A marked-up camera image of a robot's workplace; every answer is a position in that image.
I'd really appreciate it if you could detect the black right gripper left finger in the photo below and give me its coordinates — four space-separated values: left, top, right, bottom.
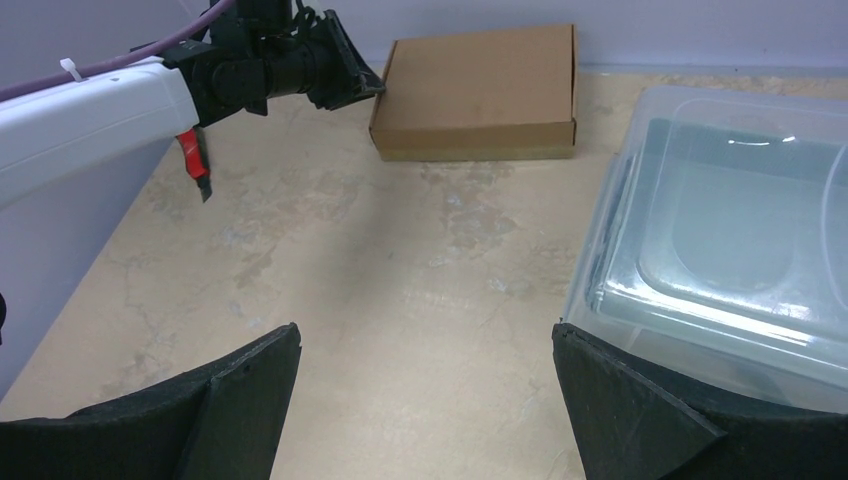
1 323 301 479

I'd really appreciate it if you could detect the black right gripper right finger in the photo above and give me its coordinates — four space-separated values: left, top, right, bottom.
552 323 847 479

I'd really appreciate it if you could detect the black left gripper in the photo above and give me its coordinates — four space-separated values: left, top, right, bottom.
264 9 386 110

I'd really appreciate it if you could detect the brown cardboard express box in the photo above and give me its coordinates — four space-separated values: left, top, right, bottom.
369 24 578 162

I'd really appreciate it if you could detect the red black utility knife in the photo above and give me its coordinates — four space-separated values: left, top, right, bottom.
176 127 213 203

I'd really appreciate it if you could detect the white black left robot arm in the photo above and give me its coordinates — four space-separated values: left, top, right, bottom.
1 1 385 206

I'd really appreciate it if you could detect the clear plastic storage bin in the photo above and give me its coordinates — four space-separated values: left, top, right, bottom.
564 86 847 414

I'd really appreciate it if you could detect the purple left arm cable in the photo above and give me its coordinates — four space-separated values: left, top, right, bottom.
0 0 236 104

